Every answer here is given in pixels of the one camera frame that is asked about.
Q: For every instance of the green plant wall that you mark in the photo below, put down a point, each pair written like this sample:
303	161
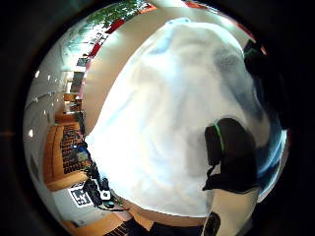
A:
114	11

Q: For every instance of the red wall panel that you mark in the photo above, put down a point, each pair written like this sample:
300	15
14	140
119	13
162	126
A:
95	49
114	25

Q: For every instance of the wooden shelf unit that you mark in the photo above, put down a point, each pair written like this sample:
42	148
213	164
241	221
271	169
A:
54	154

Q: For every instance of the white cloth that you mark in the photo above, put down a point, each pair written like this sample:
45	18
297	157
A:
164	124

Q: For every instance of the the person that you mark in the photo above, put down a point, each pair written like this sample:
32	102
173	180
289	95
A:
157	229

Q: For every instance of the white marker cube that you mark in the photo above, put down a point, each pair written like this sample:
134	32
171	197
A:
79	196

